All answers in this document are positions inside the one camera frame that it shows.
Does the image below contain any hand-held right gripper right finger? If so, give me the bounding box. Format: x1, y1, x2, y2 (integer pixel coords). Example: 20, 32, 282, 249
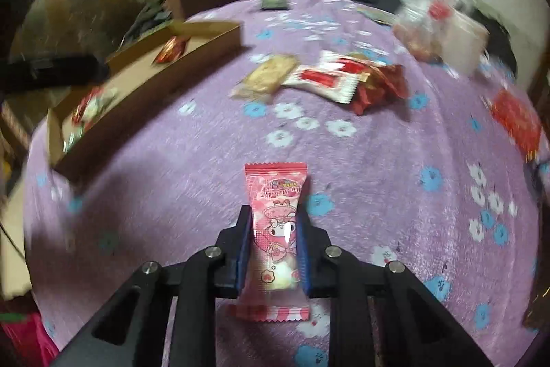
298, 208, 495, 367

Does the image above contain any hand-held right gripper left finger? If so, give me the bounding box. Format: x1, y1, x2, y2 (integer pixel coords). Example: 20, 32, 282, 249
52, 206, 253, 367

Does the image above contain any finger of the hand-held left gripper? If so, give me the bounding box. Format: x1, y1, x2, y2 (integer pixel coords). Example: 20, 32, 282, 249
0, 54, 108, 95

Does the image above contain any pink cartoon snack packet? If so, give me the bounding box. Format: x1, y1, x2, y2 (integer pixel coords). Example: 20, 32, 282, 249
226, 163, 311, 322

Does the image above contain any brown cardboard box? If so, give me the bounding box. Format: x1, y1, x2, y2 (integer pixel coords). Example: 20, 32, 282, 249
47, 20, 242, 183

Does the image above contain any white red snack packet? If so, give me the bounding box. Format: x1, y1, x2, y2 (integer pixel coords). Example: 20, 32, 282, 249
318, 50, 381, 75
281, 64, 362, 105

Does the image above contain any beige cracker packet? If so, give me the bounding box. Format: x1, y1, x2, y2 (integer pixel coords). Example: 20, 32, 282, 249
230, 54, 299, 103

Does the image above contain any flat dark card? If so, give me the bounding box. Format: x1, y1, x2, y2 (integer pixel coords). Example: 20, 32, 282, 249
356, 6, 394, 26

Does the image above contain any red mesh gift bag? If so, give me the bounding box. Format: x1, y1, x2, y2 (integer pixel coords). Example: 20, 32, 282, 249
490, 89, 543, 161

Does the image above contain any clear plastic bag with food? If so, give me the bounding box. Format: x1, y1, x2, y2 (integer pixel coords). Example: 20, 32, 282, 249
393, 0, 465, 62

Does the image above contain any white plastic jar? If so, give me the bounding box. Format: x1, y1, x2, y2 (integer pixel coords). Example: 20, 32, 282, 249
442, 12, 491, 75

